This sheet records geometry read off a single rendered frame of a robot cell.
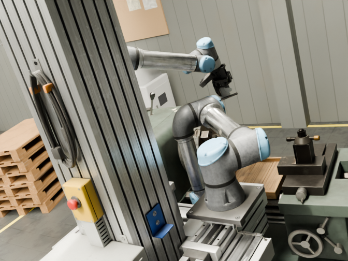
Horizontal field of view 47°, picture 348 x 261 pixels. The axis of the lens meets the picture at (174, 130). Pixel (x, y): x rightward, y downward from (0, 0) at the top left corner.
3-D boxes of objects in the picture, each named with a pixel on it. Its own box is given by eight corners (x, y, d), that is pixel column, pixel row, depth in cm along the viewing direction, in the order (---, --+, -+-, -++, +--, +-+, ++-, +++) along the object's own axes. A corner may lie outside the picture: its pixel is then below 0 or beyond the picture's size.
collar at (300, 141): (292, 145, 185) (291, 140, 184) (296, 138, 191) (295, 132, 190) (310, 145, 181) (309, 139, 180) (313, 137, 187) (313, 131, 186)
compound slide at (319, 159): (278, 175, 194) (276, 165, 192) (283, 164, 202) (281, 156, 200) (322, 175, 183) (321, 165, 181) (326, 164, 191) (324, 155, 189)
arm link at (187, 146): (167, 113, 174) (198, 212, 186) (190, 105, 175) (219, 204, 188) (161, 110, 185) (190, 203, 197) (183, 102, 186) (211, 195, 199)
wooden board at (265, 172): (219, 197, 210) (218, 190, 208) (242, 163, 238) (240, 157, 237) (276, 199, 194) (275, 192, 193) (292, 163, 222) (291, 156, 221)
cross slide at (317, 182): (283, 194, 185) (281, 186, 184) (302, 151, 219) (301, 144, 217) (324, 196, 176) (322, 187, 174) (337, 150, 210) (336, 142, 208)
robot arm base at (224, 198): (234, 213, 139) (228, 189, 136) (198, 209, 148) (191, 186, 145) (251, 190, 150) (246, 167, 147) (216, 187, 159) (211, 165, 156)
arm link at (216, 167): (198, 176, 151) (189, 144, 146) (231, 163, 153) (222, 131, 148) (209, 189, 139) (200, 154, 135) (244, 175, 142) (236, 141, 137)
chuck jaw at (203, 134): (203, 147, 218) (193, 138, 209) (205, 139, 220) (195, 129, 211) (222, 146, 212) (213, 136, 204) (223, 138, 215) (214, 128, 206)
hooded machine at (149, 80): (187, 131, 564) (162, 41, 522) (163, 150, 521) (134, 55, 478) (147, 131, 607) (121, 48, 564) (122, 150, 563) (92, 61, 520)
